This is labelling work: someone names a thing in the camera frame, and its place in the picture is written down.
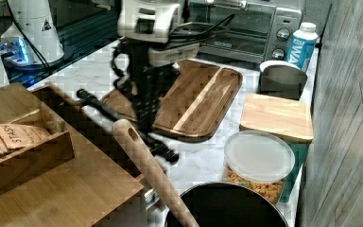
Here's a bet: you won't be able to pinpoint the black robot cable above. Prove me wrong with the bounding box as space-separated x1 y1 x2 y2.
169 13 235 41

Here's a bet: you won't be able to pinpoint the bamboo drawer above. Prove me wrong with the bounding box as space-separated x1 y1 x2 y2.
32 83 144 183

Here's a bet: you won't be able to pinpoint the black utensil pot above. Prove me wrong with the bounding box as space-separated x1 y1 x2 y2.
181 183 288 227

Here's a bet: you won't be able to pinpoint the stash tea bag packets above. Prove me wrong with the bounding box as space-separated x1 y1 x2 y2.
0 124 50 154

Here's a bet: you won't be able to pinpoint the dark wooden tray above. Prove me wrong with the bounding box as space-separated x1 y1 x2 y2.
101 59 244 143

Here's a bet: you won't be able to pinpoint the teal canister bamboo lid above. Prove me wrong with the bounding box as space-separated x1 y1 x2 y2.
240 94 313 202

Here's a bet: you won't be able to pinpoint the bamboo tea organizer box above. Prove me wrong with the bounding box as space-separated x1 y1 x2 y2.
0 109 75 195

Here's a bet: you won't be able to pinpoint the clear plastic snack jar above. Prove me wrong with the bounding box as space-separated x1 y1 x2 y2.
222 131 295 204

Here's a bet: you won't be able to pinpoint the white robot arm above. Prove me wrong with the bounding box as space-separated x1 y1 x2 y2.
111 0 199 164

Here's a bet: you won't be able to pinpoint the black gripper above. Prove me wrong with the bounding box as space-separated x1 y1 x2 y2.
77 39 180 165

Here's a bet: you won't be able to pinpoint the bamboo drawer cabinet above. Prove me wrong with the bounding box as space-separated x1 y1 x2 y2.
0 83 147 227

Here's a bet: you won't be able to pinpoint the dark grey cup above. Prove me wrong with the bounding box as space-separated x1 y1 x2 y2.
258 65 307 100

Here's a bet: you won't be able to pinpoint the white blue water bottle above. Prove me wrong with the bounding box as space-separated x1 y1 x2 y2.
286 22 319 72

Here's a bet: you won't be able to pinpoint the wooden spoon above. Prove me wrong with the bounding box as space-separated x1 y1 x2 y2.
112 119 199 227

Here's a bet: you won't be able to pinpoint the silver toaster oven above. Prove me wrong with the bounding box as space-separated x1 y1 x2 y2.
189 0 305 63

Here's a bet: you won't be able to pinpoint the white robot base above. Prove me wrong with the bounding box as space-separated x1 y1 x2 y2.
0 0 73 70

